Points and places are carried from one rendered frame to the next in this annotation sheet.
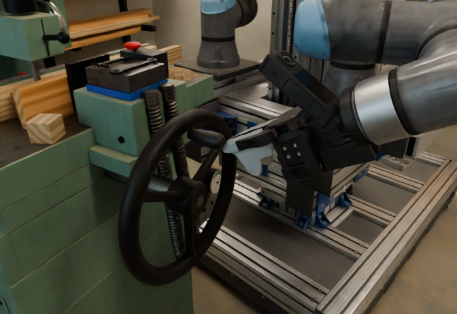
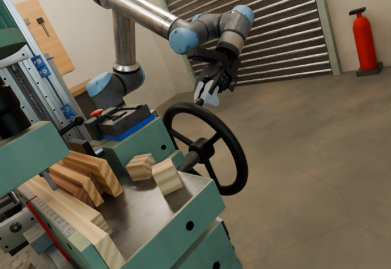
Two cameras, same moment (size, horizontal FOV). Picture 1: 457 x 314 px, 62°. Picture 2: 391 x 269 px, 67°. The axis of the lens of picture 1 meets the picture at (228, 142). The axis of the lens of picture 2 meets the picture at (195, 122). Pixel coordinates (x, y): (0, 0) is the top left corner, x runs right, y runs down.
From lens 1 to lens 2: 0.76 m
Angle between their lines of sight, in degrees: 62
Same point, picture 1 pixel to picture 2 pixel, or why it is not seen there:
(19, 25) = (49, 128)
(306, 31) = (191, 37)
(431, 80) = (241, 23)
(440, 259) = not seen: hidden behind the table
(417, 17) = (208, 19)
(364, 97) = (231, 39)
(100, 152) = not seen: hidden behind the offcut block
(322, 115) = (223, 57)
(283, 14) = (38, 118)
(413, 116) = (244, 35)
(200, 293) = not seen: outside the picture
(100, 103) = (140, 135)
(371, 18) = (201, 24)
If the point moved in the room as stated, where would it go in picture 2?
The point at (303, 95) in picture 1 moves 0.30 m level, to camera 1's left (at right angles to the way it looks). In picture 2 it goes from (215, 53) to (188, 91)
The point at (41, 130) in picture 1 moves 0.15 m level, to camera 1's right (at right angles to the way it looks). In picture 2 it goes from (150, 160) to (173, 126)
